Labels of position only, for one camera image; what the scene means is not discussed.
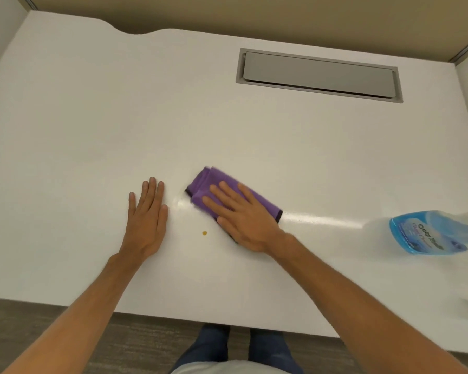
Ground person's right hand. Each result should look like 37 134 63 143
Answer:
201 181 288 254

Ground blue spray bottle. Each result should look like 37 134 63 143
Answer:
388 208 468 257

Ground person's right forearm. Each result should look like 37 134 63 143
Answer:
266 233 468 374

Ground purple microfiber cloth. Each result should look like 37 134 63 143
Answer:
185 166 284 244

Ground grey desk cable hatch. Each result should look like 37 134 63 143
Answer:
236 48 404 103

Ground white shirt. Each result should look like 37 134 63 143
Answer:
172 360 294 374

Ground person's left forearm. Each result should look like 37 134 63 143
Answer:
2 251 147 374

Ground blue jeans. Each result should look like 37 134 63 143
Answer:
172 324 305 374

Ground person's left hand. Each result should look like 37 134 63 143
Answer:
118 177 168 263

